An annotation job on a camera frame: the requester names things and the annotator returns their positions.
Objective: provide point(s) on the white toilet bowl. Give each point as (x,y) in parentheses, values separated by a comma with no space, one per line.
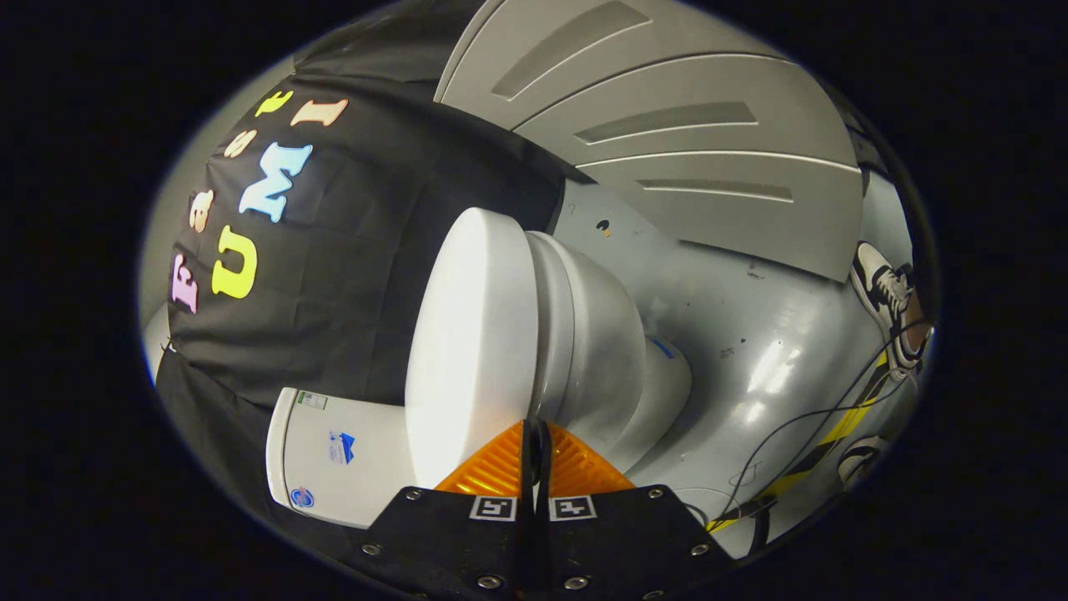
(601,351)

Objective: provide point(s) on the grey drawer cabinet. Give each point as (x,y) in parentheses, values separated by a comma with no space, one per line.
(701,142)

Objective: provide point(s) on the white toilet lid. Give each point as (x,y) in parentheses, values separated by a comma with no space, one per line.
(467,351)

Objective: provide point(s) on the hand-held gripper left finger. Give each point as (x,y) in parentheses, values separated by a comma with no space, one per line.
(455,542)

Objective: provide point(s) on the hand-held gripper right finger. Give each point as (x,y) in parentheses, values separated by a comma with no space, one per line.
(617,542)

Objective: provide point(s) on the yellow black floor tape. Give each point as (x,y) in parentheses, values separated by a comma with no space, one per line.
(838,430)

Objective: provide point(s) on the black backdrop cloth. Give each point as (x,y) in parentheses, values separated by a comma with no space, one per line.
(359,275)

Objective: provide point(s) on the black white sneaker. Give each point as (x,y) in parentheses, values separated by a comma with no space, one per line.
(886,292)
(859,457)

